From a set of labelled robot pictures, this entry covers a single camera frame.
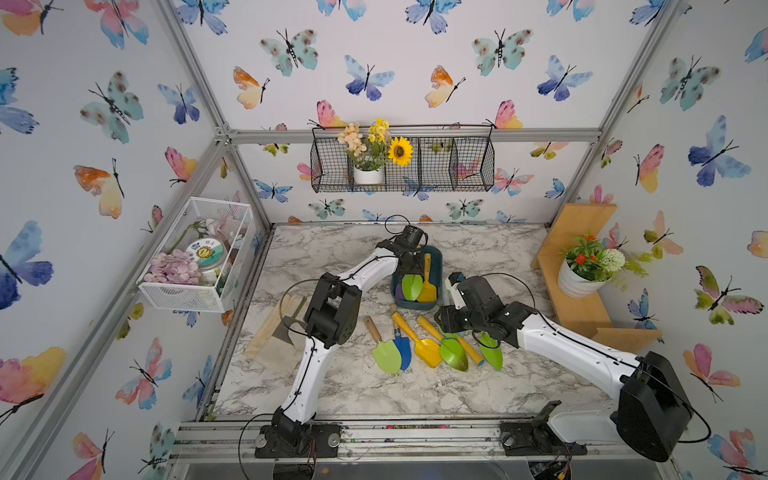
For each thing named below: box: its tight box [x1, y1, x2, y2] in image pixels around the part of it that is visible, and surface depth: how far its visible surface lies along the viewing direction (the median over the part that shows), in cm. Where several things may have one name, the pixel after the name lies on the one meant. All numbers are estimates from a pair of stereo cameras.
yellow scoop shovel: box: [392, 312, 443, 369], surface depth 90 cm
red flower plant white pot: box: [557, 233, 648, 298], surface depth 84 cm
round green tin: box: [186, 237, 227, 270], surface depth 67 cm
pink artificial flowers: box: [144, 249, 201, 285], surface depth 61 cm
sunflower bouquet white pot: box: [338, 118, 414, 185], surface depth 86 cm
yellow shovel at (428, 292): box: [417, 253, 437, 303], surface depth 102 cm
